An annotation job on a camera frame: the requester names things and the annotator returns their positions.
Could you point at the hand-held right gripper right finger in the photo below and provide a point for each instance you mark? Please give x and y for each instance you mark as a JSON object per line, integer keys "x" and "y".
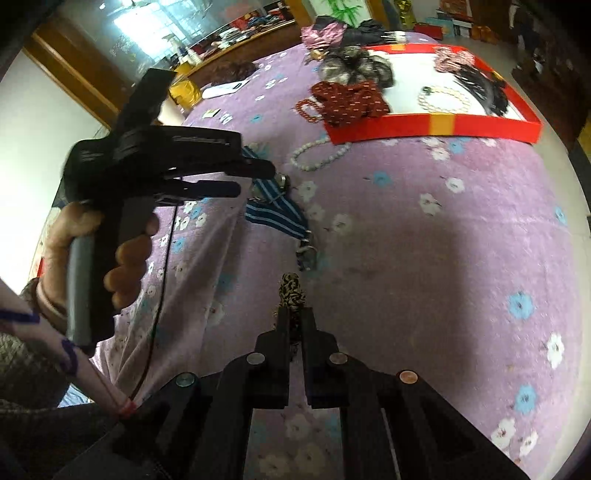
{"x": 308, "y": 323}

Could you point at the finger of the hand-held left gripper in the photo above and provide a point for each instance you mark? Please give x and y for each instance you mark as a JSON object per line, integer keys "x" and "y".
{"x": 217, "y": 189}
{"x": 251, "y": 168}

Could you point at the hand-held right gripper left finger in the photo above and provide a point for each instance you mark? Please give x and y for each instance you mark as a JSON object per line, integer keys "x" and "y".
{"x": 282, "y": 323}

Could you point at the leopard print scrunchie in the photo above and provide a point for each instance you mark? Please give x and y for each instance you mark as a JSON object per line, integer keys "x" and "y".
{"x": 291, "y": 288}

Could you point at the blue striped headband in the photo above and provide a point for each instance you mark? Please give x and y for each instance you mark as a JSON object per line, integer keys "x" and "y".
{"x": 272, "y": 217}

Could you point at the red dotted scrunchie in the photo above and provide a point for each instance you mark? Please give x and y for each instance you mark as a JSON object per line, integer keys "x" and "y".
{"x": 351, "y": 104}

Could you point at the black lace scrunchie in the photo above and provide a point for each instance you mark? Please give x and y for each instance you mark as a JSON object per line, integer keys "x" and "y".
{"x": 369, "y": 69}

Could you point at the red shallow box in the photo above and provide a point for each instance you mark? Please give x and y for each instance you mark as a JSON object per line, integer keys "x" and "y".
{"x": 406, "y": 92}

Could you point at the red plaid scrunchie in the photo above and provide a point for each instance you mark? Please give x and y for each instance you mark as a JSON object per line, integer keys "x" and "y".
{"x": 455, "y": 60}

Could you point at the black hair clip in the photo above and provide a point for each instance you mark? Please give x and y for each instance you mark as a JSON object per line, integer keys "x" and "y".
{"x": 485, "y": 90}

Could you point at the person's left forearm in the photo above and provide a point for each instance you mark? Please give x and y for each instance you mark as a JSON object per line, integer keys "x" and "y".
{"x": 23, "y": 364}

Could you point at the person's left hand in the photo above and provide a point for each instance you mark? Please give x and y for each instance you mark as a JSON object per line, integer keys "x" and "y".
{"x": 131, "y": 261}

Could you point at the small green white card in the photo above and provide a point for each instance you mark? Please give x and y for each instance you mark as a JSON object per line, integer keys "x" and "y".
{"x": 211, "y": 112}

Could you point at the yellow jar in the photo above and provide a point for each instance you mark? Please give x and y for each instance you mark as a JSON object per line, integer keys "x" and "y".
{"x": 184, "y": 92}

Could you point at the brown wig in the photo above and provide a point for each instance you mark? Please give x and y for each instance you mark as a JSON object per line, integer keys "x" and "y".
{"x": 233, "y": 71}

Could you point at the wooden framed glass cabinet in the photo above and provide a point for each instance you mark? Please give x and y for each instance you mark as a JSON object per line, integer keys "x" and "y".
{"x": 83, "y": 69}

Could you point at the small brown figurine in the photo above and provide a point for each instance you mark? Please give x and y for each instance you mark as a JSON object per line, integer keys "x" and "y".
{"x": 316, "y": 54}

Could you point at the pink wrist bangle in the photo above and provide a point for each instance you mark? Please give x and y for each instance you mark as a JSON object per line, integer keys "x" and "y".
{"x": 48, "y": 302}

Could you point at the white earbud case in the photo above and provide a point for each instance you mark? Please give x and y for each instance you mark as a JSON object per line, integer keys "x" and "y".
{"x": 398, "y": 36}

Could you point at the gold figure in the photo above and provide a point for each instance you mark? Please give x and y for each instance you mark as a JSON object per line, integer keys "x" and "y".
{"x": 404, "y": 11}

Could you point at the red gift box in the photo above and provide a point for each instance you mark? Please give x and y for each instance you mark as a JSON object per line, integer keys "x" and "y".
{"x": 427, "y": 30}

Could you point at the orange gift box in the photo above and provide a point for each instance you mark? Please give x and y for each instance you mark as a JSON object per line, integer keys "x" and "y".
{"x": 457, "y": 9}

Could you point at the orange gift bag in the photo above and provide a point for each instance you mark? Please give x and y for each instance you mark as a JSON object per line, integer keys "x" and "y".
{"x": 485, "y": 33}

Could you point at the green bamboo wall decal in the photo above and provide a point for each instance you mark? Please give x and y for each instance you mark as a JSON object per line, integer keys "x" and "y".
{"x": 341, "y": 9}

